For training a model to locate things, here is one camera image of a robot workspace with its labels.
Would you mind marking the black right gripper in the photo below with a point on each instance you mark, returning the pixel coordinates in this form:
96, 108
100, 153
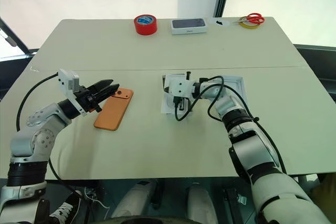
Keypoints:
181, 104

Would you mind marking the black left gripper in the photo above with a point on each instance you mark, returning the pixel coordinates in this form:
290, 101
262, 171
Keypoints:
85, 98

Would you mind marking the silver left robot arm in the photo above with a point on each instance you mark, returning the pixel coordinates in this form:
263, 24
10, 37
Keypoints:
39, 140

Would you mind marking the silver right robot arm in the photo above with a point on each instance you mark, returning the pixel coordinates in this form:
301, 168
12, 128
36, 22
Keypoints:
252, 150

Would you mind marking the white phone box base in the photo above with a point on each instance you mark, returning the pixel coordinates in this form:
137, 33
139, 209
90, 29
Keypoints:
166, 106

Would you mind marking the white phone box lid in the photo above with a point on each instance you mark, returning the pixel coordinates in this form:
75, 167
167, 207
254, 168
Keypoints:
236, 81

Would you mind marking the white box with phone print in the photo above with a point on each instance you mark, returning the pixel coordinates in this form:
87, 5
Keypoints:
189, 23

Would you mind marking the orange smartphone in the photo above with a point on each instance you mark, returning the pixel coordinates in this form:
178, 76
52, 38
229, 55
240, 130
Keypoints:
113, 113

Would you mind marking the red tape roll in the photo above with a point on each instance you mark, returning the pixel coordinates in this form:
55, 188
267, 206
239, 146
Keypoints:
139, 28

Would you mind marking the white round object black mark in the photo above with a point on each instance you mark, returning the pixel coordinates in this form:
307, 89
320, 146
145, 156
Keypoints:
223, 23

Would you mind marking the yellow tape roll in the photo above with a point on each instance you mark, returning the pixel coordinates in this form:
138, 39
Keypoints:
249, 26

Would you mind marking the red scissors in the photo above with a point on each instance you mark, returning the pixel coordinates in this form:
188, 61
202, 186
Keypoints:
256, 19

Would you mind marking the black diagonal bar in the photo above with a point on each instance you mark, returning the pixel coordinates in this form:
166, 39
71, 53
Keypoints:
15, 39

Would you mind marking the white rounded robot leg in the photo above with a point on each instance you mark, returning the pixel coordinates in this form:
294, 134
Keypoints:
200, 203
131, 200

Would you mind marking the black and white sneaker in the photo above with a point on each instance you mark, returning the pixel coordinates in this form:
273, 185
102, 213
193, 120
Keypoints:
67, 207

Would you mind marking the dark furniture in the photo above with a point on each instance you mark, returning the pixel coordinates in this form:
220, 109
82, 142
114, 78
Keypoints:
317, 61

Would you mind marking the yellow brown object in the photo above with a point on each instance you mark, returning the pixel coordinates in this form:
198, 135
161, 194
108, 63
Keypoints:
325, 190

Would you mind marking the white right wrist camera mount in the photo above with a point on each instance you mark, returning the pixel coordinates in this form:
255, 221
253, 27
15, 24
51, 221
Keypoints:
178, 87

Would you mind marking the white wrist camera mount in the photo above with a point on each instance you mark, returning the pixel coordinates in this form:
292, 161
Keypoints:
178, 87
65, 81

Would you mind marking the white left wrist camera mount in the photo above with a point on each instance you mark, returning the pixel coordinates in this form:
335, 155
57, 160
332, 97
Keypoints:
65, 81

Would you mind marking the black bracket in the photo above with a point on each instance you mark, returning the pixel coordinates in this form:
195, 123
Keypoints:
233, 203

